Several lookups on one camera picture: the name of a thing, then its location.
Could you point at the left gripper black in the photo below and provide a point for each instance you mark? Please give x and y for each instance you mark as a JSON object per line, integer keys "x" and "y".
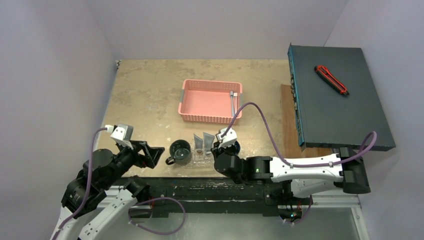
{"x": 151, "y": 155}

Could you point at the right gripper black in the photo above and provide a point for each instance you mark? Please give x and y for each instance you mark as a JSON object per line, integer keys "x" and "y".
{"x": 236, "y": 146}

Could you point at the clear acrylic holder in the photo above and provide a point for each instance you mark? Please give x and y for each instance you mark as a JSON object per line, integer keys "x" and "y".
{"x": 200, "y": 160}

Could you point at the clear textured oval tray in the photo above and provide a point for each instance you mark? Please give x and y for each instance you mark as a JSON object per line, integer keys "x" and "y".
{"x": 192, "y": 166}

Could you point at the white toothpaste black cap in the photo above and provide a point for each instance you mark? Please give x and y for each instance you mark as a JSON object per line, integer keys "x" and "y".
{"x": 208, "y": 141}

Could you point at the dark green mug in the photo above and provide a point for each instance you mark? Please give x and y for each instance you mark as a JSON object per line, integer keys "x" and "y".
{"x": 180, "y": 153}

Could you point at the pink plastic basket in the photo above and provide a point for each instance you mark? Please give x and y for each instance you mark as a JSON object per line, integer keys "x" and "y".
{"x": 207, "y": 101}

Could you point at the toothbrush white blue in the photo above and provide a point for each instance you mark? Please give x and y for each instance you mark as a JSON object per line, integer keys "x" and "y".
{"x": 232, "y": 103}

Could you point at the dark blue mug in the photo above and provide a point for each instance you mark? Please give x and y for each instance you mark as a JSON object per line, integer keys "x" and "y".
{"x": 236, "y": 148}

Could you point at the white toothpaste red cap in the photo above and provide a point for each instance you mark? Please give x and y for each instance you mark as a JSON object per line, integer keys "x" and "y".
{"x": 198, "y": 144}

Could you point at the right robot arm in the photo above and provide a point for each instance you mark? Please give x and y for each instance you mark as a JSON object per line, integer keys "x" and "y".
{"x": 305, "y": 176}

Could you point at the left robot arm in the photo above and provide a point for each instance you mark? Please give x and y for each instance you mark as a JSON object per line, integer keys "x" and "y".
{"x": 98, "y": 174}

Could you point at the dark grey metal box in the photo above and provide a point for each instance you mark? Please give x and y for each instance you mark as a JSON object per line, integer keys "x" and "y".
{"x": 326, "y": 119}

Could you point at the red black utility knife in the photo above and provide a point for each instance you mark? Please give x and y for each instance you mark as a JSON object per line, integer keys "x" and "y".
{"x": 324, "y": 73}

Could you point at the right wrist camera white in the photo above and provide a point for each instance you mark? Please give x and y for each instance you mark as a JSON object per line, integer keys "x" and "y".
{"x": 226, "y": 137}

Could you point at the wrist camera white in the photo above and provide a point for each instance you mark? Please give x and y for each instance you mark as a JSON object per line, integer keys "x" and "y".
{"x": 226, "y": 137}
{"x": 121, "y": 134}

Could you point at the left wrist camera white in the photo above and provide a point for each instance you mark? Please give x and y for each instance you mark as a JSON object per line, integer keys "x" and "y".
{"x": 121, "y": 134}

